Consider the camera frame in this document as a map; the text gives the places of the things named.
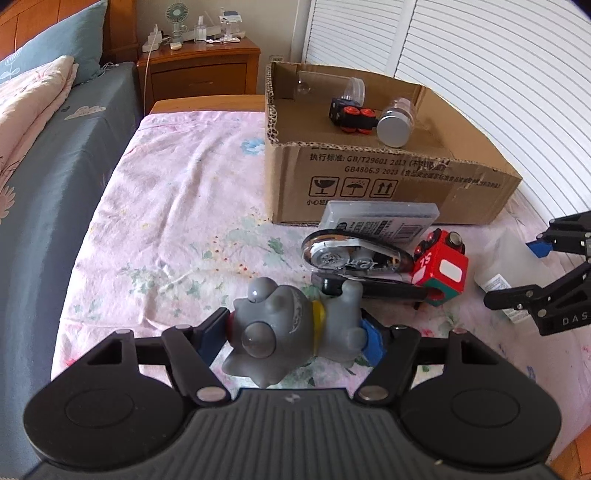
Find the white medical cotton container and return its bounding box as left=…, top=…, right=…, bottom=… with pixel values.
left=473, top=227, right=558, bottom=324

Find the red fidget cube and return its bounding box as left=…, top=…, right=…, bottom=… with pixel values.
left=411, top=228, right=469, bottom=306

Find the grey rhino squeeze toy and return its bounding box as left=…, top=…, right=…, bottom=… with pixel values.
left=221, top=277, right=369, bottom=388

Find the black correction tape dispenser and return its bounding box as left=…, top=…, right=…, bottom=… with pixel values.
left=301, top=229, right=430, bottom=302

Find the jar of yellow capsules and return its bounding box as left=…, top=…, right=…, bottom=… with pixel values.
left=377, top=97, right=416, bottom=148

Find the dark blue fidget cube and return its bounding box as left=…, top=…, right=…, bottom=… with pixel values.
left=329, top=98, right=378, bottom=135

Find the clear plastic jar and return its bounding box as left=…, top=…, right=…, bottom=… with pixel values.
left=294, top=70, right=366, bottom=106

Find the pink floral table cloth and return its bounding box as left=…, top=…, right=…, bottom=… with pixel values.
left=52, top=112, right=590, bottom=453

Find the clear flat plastic case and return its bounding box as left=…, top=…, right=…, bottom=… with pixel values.
left=318, top=200, right=440, bottom=246

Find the white louvered closet door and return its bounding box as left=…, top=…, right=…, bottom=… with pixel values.
left=303, top=0, right=590, bottom=220

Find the blue bed sheet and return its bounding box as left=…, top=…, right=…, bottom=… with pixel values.
left=1, top=62, right=142, bottom=478

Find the brown cardboard box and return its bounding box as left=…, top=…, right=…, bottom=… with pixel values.
left=264, top=62, right=522, bottom=225

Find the wooden nightstand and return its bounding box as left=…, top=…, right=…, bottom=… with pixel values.
left=137, top=38, right=260, bottom=113

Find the pink floral quilt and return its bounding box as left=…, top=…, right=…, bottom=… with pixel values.
left=0, top=55, right=78, bottom=220

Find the white power strip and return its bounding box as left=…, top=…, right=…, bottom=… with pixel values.
left=142, top=24, right=163, bottom=53

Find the clear spray bottle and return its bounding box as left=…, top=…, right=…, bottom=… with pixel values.
left=193, top=15, right=207, bottom=43

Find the blue pillow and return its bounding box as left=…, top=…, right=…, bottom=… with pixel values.
left=0, top=1, right=108, bottom=85

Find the white phone stand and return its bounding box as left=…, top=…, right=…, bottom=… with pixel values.
left=219, top=7, right=245, bottom=43

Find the small green desk fan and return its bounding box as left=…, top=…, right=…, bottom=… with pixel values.
left=166, top=2, right=188, bottom=51

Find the wooden headboard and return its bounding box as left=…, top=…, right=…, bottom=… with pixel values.
left=0, top=0, right=139, bottom=66

